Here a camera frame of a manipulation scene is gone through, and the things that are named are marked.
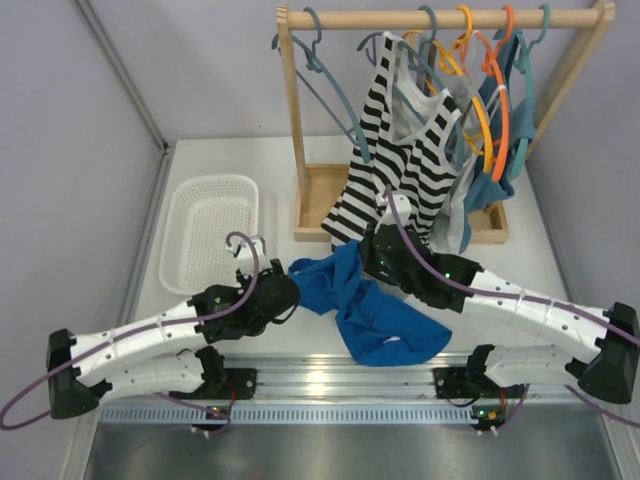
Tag white slotted cable duct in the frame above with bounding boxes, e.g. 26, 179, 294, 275
100, 403, 506, 425

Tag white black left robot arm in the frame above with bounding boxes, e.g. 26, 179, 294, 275
46, 260, 301, 420

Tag grey tank top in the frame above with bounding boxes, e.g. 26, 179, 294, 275
430, 53, 481, 254

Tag white perforated plastic basket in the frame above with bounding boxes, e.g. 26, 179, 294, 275
159, 174, 259, 296

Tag yellow hanger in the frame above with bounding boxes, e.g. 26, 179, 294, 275
418, 35, 494, 167

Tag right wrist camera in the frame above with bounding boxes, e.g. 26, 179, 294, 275
377, 193, 412, 227

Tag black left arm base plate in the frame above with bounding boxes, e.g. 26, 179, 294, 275
218, 368, 257, 400

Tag orange hanger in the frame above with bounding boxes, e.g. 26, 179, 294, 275
456, 4, 515, 183

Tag wooden clothes rack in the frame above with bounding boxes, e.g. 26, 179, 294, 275
276, 1, 616, 242

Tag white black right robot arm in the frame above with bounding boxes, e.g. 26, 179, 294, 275
360, 225, 639, 405

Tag teal blue tank top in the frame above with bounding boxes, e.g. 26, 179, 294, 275
459, 30, 538, 251

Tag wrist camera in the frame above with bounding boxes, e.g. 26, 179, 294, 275
377, 193, 412, 227
225, 232, 271, 277

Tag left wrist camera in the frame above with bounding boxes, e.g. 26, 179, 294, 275
225, 232, 271, 277

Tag black white striped tank top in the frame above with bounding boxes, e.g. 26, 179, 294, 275
322, 32, 461, 248

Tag aluminium mounting rail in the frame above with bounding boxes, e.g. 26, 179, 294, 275
89, 351, 623, 404

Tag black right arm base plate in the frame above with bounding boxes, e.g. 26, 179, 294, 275
433, 367, 502, 408

